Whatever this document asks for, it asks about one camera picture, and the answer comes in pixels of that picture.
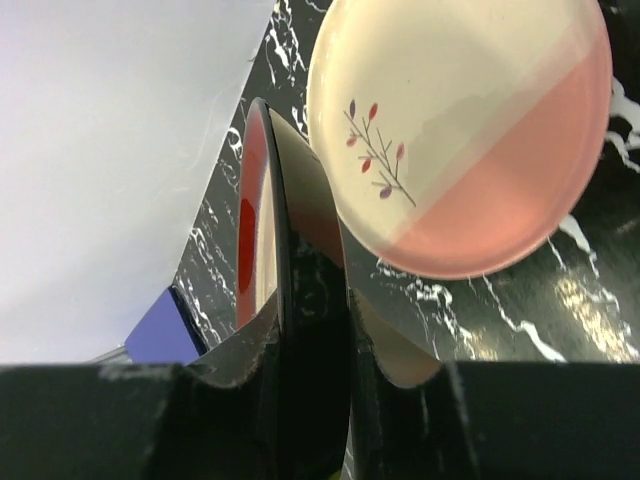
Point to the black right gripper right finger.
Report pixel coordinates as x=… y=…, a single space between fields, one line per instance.
x=500 y=425

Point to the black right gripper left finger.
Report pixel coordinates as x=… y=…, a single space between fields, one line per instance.
x=210 y=420

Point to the red oval baking dish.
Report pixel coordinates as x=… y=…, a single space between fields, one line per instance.
x=348 y=383

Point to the cream and pink plate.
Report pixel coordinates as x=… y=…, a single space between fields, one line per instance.
x=456 y=135

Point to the blue ring binder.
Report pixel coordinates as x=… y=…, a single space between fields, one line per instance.
x=166 y=333

